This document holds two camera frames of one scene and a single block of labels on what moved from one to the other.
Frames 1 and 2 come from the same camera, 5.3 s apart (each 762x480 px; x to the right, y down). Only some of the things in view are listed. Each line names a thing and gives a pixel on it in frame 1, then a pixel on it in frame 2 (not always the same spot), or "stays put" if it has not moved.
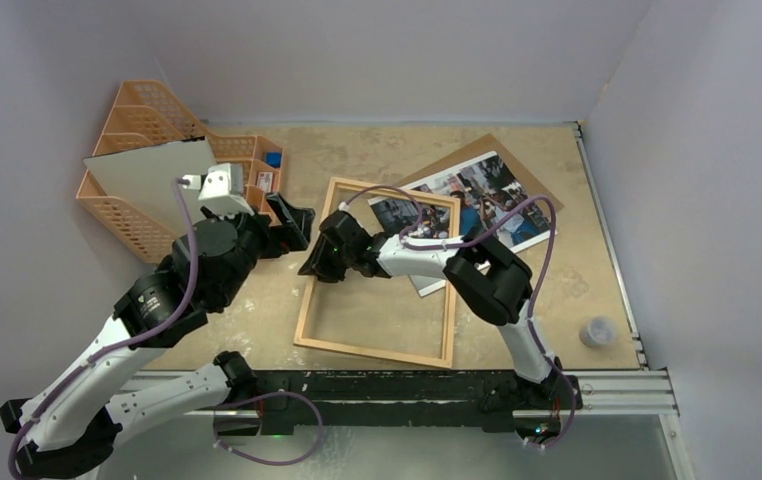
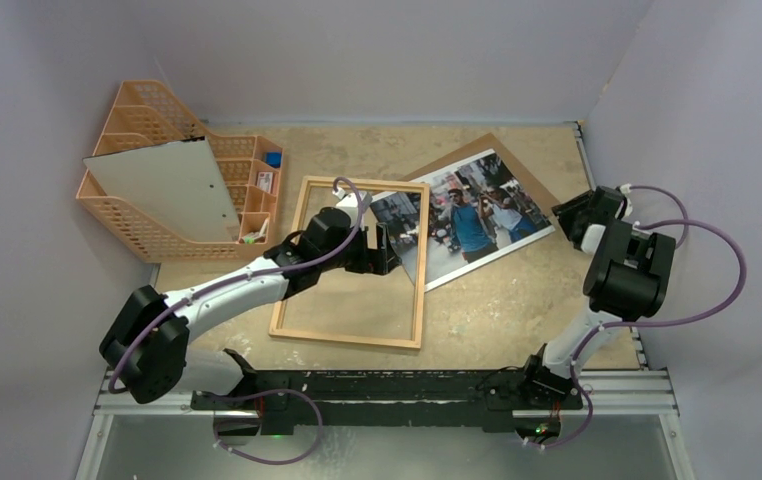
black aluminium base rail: [237, 403] stays put
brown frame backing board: [484, 147] stays put
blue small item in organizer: [274, 159] stays put
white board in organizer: [147, 175] stays put
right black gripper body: [327, 248] to [567, 217]
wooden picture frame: [454, 203] to [315, 181]
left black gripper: [296, 221] to [379, 260]
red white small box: [265, 181] stays put
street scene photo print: [492, 208] stays put
